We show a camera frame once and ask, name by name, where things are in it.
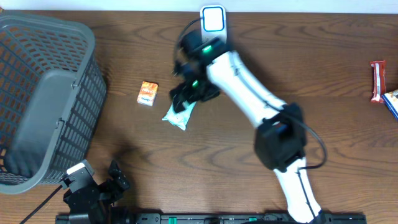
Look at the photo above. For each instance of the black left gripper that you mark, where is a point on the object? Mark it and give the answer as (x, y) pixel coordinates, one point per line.
(109, 186)

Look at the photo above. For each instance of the white barcode scanner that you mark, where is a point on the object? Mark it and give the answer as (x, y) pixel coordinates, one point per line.
(213, 23)

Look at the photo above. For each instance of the yellow snack chip bag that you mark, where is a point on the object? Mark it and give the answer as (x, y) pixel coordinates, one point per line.
(391, 102)

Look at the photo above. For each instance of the small orange tissue pack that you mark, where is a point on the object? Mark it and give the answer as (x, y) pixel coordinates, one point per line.
(147, 93)

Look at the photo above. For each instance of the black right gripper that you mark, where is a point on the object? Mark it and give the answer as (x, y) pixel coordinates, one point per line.
(189, 94)

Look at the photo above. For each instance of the grey plastic shopping basket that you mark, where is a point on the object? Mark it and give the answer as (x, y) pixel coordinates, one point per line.
(52, 94)

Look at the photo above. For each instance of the teal wet wipes pack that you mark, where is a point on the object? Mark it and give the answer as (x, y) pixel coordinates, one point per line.
(179, 119)

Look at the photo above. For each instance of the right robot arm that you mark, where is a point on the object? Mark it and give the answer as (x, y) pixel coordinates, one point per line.
(213, 67)

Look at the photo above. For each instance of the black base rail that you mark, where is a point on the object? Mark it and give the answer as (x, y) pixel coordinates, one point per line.
(156, 218)

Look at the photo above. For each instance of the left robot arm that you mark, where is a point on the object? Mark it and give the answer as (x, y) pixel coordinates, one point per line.
(114, 210)

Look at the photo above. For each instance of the red orange candy bar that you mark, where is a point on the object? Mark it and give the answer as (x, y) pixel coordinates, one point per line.
(379, 87)

